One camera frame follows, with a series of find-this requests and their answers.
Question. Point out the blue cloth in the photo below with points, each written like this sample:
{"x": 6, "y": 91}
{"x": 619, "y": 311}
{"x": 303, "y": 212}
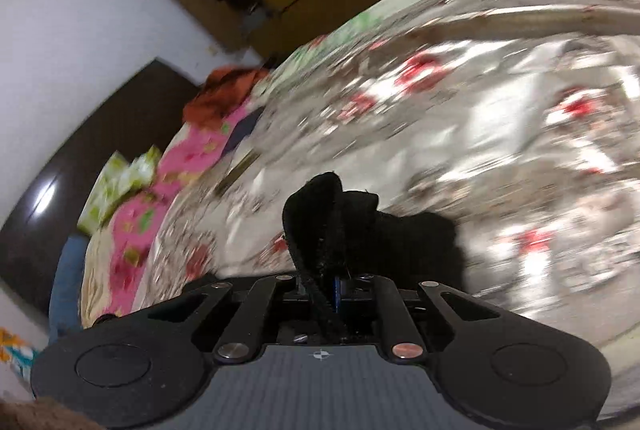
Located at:
{"x": 67, "y": 290}

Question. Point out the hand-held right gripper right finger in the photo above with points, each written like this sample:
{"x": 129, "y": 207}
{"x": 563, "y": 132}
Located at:
{"x": 380, "y": 305}

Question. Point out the black pants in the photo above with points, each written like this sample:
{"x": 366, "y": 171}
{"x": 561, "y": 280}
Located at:
{"x": 350, "y": 230}

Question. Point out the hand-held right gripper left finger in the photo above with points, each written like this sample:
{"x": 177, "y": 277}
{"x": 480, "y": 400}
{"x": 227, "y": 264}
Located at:
{"x": 272, "y": 292}

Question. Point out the dark wooden headboard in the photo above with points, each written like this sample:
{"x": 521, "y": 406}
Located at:
{"x": 65, "y": 170}

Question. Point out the red orange garment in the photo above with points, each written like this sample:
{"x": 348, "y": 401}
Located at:
{"x": 222, "y": 95}

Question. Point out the brown fuzzy cloth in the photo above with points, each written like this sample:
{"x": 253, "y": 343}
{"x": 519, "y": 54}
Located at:
{"x": 40, "y": 416}

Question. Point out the orange teal patterned cloth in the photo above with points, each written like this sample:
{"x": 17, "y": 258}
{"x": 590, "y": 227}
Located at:
{"x": 15, "y": 355}

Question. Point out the white red floral quilt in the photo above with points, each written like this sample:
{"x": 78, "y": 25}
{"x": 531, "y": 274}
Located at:
{"x": 475, "y": 85}

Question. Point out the pink floral bedsheet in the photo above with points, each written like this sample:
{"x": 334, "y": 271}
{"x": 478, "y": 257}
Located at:
{"x": 185, "y": 155}

